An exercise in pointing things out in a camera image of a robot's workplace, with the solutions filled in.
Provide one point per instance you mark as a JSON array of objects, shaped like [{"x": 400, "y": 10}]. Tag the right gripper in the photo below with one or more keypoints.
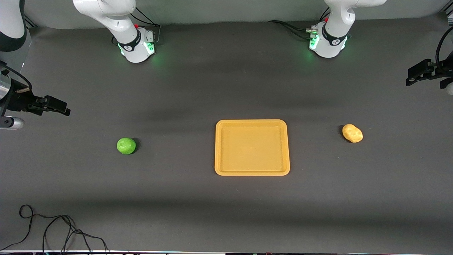
[{"x": 17, "y": 100}]

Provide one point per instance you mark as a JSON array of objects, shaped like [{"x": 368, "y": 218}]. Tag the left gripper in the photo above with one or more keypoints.
[{"x": 440, "y": 69}]

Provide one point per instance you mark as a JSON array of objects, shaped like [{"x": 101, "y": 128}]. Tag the yellow potato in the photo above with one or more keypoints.
[{"x": 352, "y": 133}]

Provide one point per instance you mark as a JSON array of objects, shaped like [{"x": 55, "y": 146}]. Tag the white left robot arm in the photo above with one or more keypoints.
[{"x": 334, "y": 32}]

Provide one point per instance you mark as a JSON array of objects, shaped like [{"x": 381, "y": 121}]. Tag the yellow plastic tray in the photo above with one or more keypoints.
[{"x": 252, "y": 148}]

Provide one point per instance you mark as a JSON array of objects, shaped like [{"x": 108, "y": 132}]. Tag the dark grey table mat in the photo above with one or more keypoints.
[{"x": 226, "y": 81}]

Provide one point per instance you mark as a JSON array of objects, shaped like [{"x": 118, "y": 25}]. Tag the metal frame rail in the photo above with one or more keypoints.
[
  {"x": 449, "y": 14},
  {"x": 30, "y": 23}
]

